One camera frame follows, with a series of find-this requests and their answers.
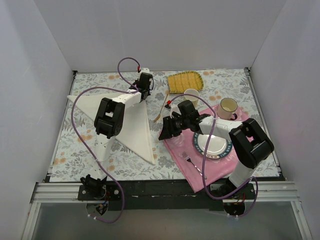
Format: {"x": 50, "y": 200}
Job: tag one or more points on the yellow-green mug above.
{"x": 191, "y": 95}

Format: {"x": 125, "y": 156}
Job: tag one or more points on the yellow woven bamboo tray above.
{"x": 179, "y": 82}

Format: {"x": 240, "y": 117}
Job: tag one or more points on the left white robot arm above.
{"x": 117, "y": 117}

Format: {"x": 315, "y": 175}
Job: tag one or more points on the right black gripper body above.
{"x": 171, "y": 126}

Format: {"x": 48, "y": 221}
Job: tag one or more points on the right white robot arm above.
{"x": 248, "y": 139}

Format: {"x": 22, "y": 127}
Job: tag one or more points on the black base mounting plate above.
{"x": 149, "y": 195}

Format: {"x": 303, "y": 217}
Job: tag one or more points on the white cloth napkin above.
{"x": 135, "y": 133}

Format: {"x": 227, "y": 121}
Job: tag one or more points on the silver fork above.
{"x": 188, "y": 159}

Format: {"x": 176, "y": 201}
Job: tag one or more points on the gold fork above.
{"x": 161, "y": 109}

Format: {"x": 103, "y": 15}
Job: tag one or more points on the white plate blue rim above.
{"x": 218, "y": 147}

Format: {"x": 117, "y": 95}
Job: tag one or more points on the pink rose placemat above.
{"x": 214, "y": 168}

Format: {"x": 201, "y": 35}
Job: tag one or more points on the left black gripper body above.
{"x": 145, "y": 92}

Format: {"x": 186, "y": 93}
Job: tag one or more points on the cream enamel mug dark rim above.
{"x": 227, "y": 109}

